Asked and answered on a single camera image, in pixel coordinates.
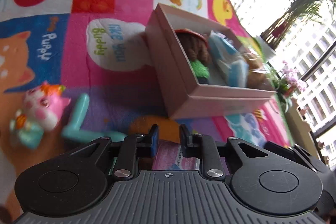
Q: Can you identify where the colourful cartoon play mat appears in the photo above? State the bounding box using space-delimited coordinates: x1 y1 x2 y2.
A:
0 0 292 224

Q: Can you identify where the pink flowering plant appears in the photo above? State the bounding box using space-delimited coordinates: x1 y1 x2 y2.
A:
273 61 307 98

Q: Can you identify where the teal plastic toy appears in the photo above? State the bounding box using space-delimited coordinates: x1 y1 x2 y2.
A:
62 93 126 146

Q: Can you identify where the pink printed packet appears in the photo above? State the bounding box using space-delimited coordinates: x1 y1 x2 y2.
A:
152 140 202 170

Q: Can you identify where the pink cat toy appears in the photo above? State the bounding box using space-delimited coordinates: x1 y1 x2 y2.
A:
9 81 71 149

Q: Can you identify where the crocheted yarn doll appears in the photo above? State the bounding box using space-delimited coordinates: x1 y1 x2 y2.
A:
175 28 213 85

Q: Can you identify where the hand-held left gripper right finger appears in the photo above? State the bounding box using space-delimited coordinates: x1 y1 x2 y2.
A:
179 124 269 181

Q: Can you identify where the yellow bread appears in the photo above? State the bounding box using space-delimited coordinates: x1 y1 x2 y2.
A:
240 51 268 89

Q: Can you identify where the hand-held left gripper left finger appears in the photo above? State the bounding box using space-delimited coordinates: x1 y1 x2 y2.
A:
71 124 160 181

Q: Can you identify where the pink cardboard box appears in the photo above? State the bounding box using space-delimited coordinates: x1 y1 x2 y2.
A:
145 3 277 120

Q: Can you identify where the blue tissue packet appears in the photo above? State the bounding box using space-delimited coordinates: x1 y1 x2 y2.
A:
209 32 248 88

